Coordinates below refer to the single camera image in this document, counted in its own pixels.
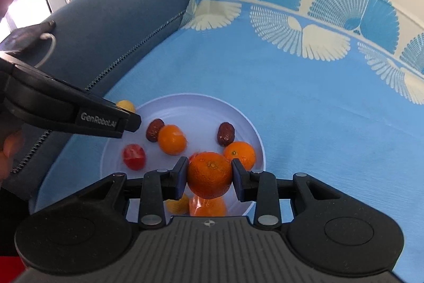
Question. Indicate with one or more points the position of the person's left hand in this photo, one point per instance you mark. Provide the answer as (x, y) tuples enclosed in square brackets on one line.
[(11, 147)]

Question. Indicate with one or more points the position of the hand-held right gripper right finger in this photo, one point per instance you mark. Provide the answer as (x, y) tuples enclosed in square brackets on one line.
[(237, 180)]

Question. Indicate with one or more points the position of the black smartphone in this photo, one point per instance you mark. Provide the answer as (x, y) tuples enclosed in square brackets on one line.
[(23, 36)]

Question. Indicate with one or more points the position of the red cherry tomato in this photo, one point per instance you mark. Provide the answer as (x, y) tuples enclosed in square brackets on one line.
[(134, 157)]

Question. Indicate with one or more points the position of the blue fan-print cloth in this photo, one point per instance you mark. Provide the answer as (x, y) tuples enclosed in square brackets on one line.
[(314, 124)]

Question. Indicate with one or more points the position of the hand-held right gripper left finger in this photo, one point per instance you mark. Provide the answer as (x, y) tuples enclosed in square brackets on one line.
[(183, 177)]

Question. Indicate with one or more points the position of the blue sofa armrest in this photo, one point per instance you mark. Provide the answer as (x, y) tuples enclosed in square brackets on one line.
[(116, 21)]

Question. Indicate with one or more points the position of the person's red clothing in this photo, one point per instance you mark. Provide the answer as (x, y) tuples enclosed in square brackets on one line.
[(10, 269)]

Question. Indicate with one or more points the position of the pale blue round plate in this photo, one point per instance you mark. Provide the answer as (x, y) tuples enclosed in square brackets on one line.
[(198, 114)]

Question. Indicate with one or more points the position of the small yellow round fruit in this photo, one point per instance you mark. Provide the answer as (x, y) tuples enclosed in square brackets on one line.
[(126, 105), (179, 206)]

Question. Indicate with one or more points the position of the dark red jujube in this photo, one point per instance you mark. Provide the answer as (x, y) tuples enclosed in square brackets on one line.
[(154, 130), (226, 133)]

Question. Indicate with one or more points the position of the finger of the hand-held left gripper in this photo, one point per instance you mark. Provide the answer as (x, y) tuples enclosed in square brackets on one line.
[(99, 117)]

